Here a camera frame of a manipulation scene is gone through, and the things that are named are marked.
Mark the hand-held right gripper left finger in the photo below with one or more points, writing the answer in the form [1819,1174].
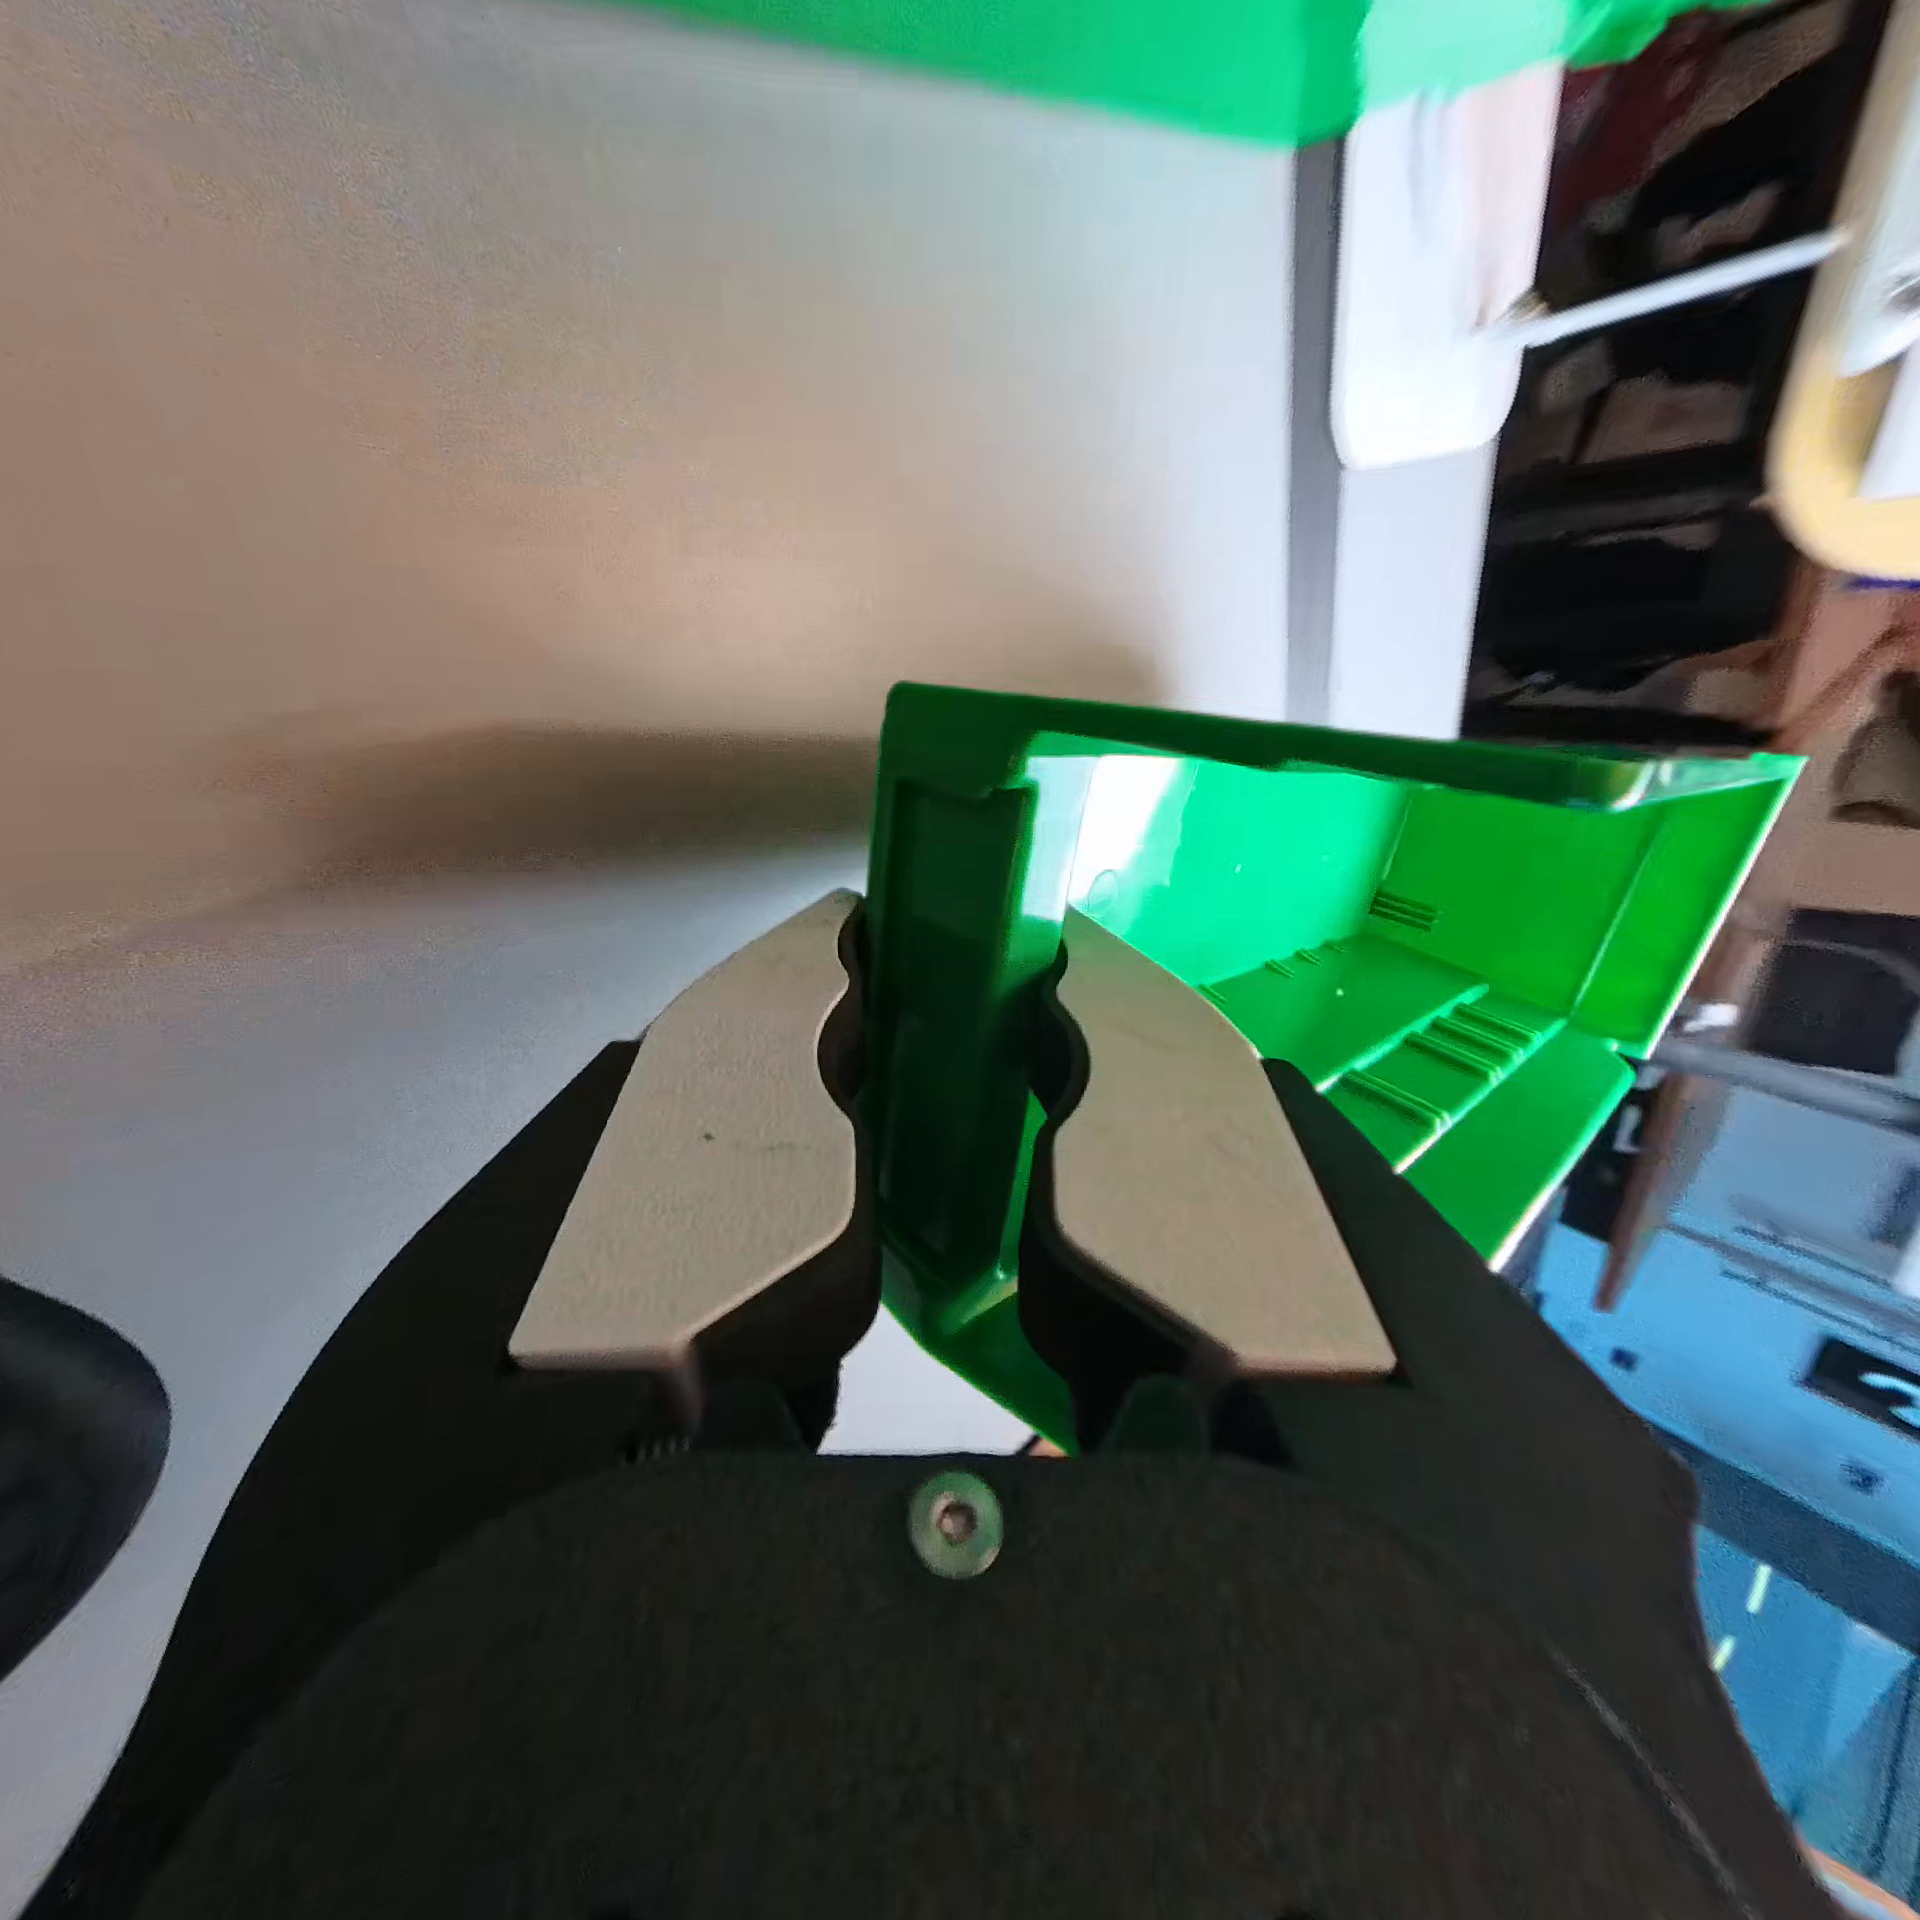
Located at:
[705,1184]

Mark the grey metal bar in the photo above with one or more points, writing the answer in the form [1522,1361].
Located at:
[1801,1085]

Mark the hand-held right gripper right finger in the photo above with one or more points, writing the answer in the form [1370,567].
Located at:
[1201,1201]

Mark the green plastic bin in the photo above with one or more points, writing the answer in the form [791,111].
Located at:
[1126,62]
[1276,856]

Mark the black chair armrest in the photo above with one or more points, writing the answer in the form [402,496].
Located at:
[75,1471]

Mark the blue plastic crate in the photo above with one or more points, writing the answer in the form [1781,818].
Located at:
[1726,1351]

